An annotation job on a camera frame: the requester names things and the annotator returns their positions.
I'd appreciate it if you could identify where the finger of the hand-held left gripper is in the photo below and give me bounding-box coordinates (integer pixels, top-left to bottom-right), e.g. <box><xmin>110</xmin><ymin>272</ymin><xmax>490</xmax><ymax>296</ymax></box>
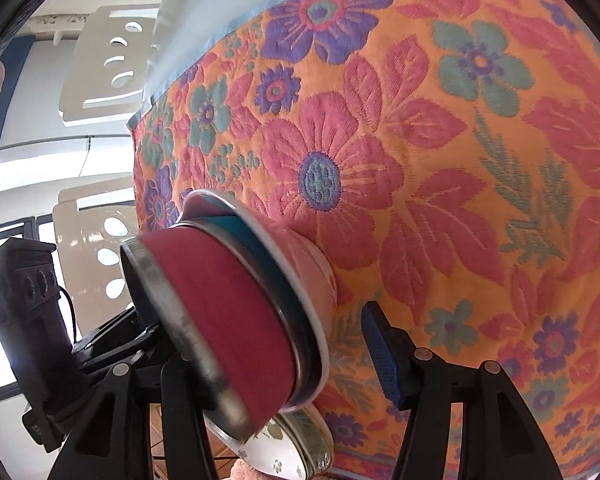
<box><xmin>72</xmin><ymin>305</ymin><xmax>161</xmax><ymax>376</ymax></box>

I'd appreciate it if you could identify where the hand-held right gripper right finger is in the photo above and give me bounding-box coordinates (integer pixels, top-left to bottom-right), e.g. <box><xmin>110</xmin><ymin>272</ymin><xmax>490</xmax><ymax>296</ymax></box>
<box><xmin>360</xmin><ymin>301</ymin><xmax>563</xmax><ymax>480</ymax></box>

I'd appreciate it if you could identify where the pink bowl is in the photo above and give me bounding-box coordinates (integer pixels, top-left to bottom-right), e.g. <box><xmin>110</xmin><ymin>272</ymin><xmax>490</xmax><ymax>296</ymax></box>
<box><xmin>180</xmin><ymin>189</ymin><xmax>338</xmax><ymax>408</ymax></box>

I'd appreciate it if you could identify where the white floral tree plate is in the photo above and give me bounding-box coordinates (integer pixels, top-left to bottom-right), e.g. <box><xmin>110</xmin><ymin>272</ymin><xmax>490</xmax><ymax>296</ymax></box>
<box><xmin>202</xmin><ymin>412</ymin><xmax>306</xmax><ymax>478</ymax></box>

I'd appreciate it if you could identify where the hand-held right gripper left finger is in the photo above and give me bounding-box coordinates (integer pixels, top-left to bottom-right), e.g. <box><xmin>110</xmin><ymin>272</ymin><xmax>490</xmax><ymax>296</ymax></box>
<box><xmin>47</xmin><ymin>347</ymin><xmax>221</xmax><ymax>480</ymax></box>

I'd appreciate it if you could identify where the white chair with oval holes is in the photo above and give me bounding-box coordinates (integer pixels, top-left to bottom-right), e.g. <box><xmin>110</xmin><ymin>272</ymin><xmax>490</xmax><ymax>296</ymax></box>
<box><xmin>59</xmin><ymin>4</ymin><xmax>173</xmax><ymax>128</ymax></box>
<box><xmin>52</xmin><ymin>185</ymin><xmax>143</xmax><ymax>333</ymax></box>

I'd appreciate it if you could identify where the blue wall hanging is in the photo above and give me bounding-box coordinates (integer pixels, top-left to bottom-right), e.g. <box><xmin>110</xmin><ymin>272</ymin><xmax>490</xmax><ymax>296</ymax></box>
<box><xmin>0</xmin><ymin>35</ymin><xmax>36</xmax><ymax>163</ymax></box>

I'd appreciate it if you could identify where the black cable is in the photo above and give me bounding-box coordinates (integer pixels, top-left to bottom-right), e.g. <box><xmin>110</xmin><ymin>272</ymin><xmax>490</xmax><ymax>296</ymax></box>
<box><xmin>55</xmin><ymin>284</ymin><xmax>79</xmax><ymax>348</ymax></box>

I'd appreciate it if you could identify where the red steel bowl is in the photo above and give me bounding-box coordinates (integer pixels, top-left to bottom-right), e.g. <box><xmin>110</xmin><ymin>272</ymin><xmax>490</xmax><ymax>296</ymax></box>
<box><xmin>120</xmin><ymin>224</ymin><xmax>301</xmax><ymax>445</ymax></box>

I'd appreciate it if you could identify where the orange floral cloth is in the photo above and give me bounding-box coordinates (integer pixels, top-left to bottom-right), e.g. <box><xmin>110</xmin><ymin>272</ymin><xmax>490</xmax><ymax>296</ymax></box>
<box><xmin>126</xmin><ymin>0</ymin><xmax>600</xmax><ymax>478</ymax></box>

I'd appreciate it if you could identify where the large steel bowl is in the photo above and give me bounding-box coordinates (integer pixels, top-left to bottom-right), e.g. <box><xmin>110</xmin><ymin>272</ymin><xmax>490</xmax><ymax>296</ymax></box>
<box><xmin>190</xmin><ymin>212</ymin><xmax>321</xmax><ymax>401</ymax></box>

